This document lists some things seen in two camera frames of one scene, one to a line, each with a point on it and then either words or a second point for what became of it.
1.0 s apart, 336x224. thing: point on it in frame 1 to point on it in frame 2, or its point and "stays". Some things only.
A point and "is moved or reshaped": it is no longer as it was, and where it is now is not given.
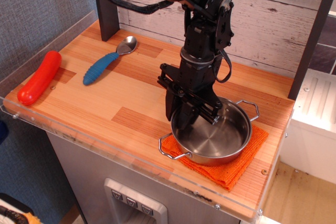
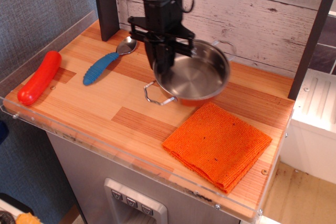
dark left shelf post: [107, 9] stays
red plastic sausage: [31, 92] stays
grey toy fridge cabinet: [109, 191] stays
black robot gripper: [191, 84] to [163, 21]
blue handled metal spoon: [126, 46] stays
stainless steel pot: [221, 144] is moved or reshaped
